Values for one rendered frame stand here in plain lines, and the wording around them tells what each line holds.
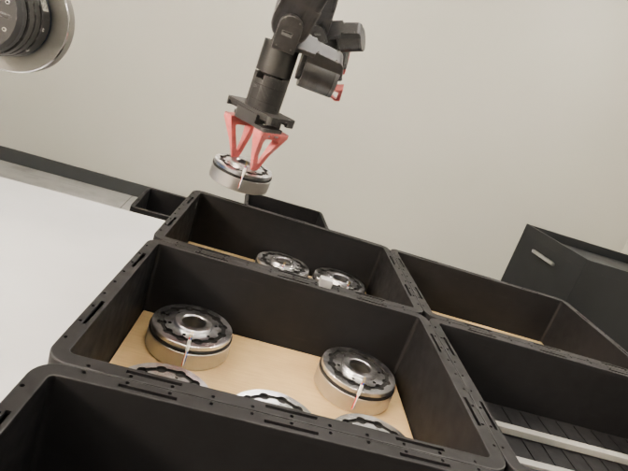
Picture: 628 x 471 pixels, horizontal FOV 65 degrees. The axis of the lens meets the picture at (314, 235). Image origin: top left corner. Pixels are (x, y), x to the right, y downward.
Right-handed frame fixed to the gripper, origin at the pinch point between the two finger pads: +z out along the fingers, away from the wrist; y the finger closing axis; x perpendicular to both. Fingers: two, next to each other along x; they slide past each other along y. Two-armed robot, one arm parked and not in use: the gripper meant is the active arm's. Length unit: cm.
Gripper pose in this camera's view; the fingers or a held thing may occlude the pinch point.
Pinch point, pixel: (245, 159)
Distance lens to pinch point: 85.4
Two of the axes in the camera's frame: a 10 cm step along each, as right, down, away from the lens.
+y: -7.3, -4.8, 4.8
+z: -3.5, 8.7, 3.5
